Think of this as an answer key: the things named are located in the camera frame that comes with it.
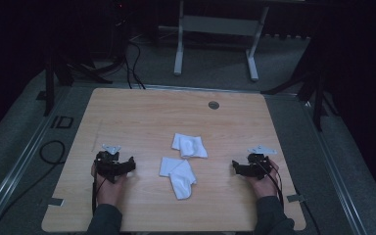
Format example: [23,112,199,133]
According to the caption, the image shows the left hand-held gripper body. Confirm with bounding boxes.
[94,143,127,184]

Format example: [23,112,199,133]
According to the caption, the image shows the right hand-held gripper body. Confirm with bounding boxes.
[241,144,278,181]

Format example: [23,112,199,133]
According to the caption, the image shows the person's right hand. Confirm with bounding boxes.
[245,159,280,200]

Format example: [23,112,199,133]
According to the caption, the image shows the person's left hand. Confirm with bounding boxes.
[90,163,129,208]

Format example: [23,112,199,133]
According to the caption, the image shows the large white sock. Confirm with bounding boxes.
[158,156,198,201]

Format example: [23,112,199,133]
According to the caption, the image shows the grey tape strip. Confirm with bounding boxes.
[286,194,307,204]

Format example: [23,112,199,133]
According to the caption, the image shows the small white sock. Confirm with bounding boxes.
[170,132,210,160]

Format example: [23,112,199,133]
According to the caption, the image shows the black metal stand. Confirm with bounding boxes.
[42,38,114,118]
[260,32,341,132]

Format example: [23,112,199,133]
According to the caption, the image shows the right hand-held gripper black cable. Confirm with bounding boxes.
[259,160,286,213]

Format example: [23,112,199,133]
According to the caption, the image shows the hand-held gripper black cable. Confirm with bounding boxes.
[259,160,286,213]
[91,169,108,217]

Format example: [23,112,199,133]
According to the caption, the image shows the left hand-held gripper black cable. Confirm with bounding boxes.
[91,169,108,217]

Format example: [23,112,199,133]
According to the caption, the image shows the black floor cable loop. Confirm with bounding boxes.
[0,139,67,235]

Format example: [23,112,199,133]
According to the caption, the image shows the metal floor rail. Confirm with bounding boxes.
[298,97,370,235]
[0,85,76,231]

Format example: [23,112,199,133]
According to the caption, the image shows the black floor cables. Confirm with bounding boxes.
[123,38,147,90]

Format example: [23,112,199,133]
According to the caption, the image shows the white metal desk frame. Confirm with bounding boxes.
[173,0,270,82]

